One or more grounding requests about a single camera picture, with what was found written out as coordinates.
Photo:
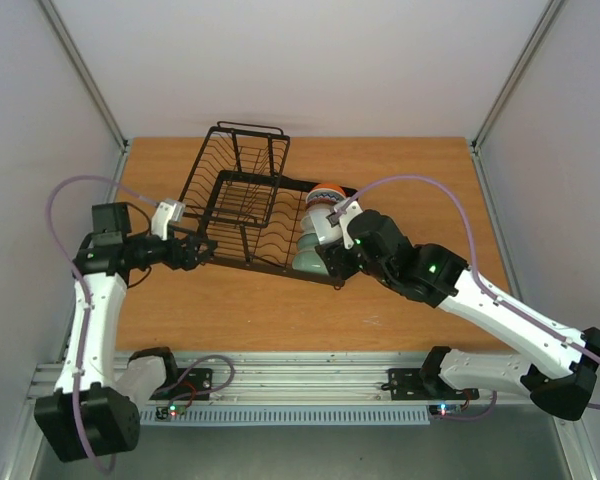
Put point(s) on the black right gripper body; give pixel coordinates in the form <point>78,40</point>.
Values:
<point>333,259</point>

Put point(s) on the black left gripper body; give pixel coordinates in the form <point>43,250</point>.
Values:
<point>174,259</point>

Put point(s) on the light green ceramic bowl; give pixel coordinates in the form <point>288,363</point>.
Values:
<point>308,241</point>

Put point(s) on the plain white bowl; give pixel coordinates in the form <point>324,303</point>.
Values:
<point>316,221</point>

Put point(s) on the black wire dish rack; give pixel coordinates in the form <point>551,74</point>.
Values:
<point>237,194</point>

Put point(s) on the white bowl with orange outside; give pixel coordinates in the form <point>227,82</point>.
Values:
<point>328,188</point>

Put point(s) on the red patterned bowl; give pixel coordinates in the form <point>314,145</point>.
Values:
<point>321,201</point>

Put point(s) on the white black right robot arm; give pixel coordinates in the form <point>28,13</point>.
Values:
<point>553,365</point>

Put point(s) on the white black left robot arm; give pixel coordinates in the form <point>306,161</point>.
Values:
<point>92,411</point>

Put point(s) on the left green led board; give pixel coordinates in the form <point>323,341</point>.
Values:
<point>170,413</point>

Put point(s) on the green led board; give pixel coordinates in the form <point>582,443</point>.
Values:
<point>170,413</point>
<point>445,409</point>

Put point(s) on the right green led board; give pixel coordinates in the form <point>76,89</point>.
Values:
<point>445,409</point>

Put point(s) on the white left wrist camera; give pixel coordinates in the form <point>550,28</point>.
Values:
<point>167,211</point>

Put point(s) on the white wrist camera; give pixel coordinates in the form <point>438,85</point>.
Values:
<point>167,211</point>
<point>342,214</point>

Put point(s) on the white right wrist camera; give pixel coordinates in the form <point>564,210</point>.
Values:
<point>342,214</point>

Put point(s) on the aluminium front frame rails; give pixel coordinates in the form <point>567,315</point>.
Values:
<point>286,378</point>

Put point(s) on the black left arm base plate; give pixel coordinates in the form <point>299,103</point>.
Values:
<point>198,379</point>

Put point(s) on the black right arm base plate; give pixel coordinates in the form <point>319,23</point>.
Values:
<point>411,384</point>

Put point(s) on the grey slotted cable duct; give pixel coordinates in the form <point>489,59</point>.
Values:
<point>263,415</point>

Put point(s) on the aluminium left frame post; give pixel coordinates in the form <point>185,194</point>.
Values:
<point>76,59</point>

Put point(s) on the aluminium frame post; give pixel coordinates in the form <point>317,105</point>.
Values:
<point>524,60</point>
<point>76,59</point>

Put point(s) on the aluminium right frame post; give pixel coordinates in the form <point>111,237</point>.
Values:
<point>524,60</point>

